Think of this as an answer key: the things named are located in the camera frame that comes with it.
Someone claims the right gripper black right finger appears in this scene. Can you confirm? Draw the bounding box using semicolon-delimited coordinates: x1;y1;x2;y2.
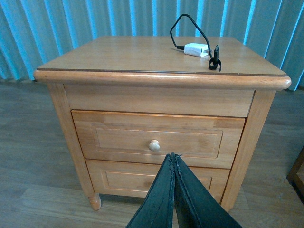
174;155;241;228

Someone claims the wooden nightstand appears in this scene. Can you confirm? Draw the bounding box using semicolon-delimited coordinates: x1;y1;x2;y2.
34;37;291;210

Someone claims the grey pleated curtain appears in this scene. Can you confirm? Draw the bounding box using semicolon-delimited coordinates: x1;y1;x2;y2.
0;0;304;90

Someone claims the light wooden drawer knob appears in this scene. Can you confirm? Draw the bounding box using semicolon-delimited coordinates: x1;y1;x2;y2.
148;140;160;152

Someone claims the white power adapter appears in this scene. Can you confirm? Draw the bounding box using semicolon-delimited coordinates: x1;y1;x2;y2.
184;43;209;57

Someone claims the wooden bottom drawer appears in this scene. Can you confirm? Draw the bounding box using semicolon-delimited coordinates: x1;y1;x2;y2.
86;159;229;202

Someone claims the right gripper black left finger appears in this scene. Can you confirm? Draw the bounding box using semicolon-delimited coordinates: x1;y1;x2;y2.
127;154;175;228

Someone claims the dark wooden furniture edge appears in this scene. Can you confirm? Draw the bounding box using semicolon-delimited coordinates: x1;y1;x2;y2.
287;148;304;203

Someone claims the black usb cable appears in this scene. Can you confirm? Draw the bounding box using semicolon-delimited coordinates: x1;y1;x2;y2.
170;14;222;72

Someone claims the wooden top drawer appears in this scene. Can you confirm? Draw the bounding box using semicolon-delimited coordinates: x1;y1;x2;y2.
72;110;245;169

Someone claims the wooden drawer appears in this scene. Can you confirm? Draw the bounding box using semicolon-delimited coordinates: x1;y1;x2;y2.
72;110;245;169
86;159;229;202

